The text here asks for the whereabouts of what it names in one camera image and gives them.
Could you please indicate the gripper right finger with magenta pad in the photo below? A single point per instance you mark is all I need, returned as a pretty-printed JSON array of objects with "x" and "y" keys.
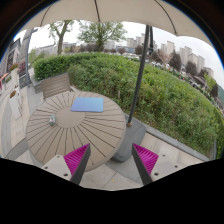
[{"x": 150, "y": 166}]

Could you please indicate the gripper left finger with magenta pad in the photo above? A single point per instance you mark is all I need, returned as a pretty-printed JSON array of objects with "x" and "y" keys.
[{"x": 70, "y": 167}]

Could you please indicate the small computer mouse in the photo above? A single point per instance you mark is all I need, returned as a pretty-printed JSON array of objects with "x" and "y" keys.
[{"x": 52, "y": 120}]

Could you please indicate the grey umbrella base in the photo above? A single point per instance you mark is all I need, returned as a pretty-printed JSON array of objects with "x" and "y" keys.
[{"x": 133, "y": 134}]

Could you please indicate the round slatted patio table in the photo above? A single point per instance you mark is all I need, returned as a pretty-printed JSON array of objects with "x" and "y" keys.
[{"x": 104, "y": 131}]

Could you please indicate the green hedge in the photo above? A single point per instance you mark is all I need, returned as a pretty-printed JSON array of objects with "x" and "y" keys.
[{"x": 165, "y": 102}]

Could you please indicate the grey slatted patio chair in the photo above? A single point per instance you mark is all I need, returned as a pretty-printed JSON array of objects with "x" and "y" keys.
[{"x": 55, "y": 85}]

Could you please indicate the dark umbrella pole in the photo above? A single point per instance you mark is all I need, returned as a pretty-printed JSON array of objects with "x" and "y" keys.
[{"x": 140, "y": 74}]

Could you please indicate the beige patio umbrella canopy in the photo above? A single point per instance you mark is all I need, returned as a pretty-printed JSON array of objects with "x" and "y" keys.
[{"x": 156, "y": 13}]

